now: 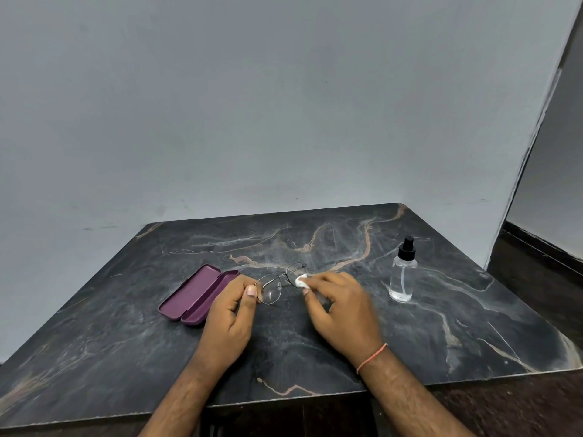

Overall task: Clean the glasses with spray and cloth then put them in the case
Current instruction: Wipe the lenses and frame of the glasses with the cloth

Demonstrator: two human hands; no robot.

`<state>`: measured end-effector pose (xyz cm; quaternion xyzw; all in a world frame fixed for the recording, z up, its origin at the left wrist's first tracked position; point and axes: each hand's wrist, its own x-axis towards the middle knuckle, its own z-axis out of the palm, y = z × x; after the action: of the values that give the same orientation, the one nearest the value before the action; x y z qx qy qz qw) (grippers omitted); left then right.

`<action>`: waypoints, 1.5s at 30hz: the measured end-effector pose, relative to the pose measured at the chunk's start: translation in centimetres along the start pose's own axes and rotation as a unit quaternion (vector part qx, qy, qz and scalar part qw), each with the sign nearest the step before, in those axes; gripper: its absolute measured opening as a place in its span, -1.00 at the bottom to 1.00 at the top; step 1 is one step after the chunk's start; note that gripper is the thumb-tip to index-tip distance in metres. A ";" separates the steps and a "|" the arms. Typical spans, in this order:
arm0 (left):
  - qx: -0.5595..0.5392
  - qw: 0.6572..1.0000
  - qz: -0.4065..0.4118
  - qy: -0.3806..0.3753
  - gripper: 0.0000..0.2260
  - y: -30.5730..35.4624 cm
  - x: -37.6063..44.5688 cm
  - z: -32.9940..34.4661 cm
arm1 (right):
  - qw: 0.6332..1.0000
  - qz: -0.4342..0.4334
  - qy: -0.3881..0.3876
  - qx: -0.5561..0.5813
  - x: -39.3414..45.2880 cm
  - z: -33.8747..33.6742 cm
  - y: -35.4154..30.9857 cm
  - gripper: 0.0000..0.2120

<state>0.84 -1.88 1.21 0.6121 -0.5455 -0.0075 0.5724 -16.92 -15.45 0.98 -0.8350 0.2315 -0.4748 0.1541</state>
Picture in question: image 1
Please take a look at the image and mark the person's right forearm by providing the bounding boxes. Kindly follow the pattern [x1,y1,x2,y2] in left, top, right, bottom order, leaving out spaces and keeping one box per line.
[360,350,477,437]

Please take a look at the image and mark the person's right hand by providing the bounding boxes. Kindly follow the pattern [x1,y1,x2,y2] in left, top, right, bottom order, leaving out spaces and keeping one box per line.
[302,271,386,369]

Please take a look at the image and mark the metal frame eyeglasses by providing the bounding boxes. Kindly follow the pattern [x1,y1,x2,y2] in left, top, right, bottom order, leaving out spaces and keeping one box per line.
[254,262,309,307]

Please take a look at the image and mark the orange thread wrist bracelet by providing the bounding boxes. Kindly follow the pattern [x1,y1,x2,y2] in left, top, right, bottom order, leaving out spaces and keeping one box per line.
[356,342,389,376]

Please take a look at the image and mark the clear spray bottle black cap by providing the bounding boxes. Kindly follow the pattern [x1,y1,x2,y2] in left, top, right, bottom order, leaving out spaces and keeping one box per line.
[388,235,419,304]

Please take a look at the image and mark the person's left hand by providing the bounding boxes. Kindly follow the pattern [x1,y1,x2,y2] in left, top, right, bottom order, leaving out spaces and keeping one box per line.
[189,274,261,383]

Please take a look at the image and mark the maroon glasses case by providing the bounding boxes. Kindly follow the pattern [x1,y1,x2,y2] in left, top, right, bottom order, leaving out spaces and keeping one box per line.
[157,264,241,327]

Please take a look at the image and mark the person's left forearm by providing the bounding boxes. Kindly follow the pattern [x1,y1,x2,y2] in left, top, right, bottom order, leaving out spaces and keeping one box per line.
[138,361,217,437]

